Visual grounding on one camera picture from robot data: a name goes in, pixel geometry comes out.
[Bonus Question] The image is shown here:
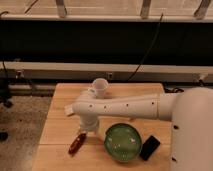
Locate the red chili pepper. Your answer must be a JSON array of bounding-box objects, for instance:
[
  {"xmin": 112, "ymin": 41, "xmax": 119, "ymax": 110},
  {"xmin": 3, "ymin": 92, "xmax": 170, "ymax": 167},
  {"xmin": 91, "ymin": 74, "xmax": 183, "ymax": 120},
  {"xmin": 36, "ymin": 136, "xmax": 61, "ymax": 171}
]
[{"xmin": 68, "ymin": 133, "xmax": 87, "ymax": 155}]

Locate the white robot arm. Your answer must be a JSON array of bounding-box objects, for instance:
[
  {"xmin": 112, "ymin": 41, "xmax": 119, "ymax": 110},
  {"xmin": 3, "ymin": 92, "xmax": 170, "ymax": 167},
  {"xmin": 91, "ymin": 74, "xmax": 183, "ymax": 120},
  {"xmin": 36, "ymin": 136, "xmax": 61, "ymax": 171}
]
[{"xmin": 72, "ymin": 87, "xmax": 213, "ymax": 171}]

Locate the white sponge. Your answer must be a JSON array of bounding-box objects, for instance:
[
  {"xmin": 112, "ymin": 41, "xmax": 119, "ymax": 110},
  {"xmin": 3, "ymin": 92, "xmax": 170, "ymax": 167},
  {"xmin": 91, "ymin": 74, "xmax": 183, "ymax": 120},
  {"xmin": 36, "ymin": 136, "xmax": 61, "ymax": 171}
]
[{"xmin": 64, "ymin": 105, "xmax": 74, "ymax": 116}]

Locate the green bowl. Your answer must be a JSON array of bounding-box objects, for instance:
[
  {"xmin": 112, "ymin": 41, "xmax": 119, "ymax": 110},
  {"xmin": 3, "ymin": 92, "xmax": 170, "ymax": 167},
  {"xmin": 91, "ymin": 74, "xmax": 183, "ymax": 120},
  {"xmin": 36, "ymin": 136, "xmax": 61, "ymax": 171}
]
[{"xmin": 104, "ymin": 123, "xmax": 142, "ymax": 162}]

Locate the black smartphone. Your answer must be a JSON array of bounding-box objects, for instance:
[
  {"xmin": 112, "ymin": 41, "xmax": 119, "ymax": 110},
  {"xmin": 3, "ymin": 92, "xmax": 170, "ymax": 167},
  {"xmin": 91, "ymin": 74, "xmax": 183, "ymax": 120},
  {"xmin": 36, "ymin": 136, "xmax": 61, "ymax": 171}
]
[{"xmin": 140, "ymin": 135, "xmax": 160, "ymax": 161}]

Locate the black hanging cable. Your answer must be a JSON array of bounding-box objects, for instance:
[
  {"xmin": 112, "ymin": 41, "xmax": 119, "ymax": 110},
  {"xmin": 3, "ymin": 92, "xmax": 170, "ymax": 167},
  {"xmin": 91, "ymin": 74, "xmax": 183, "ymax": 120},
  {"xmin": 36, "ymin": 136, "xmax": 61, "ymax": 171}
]
[{"xmin": 125, "ymin": 13, "xmax": 165, "ymax": 83}]

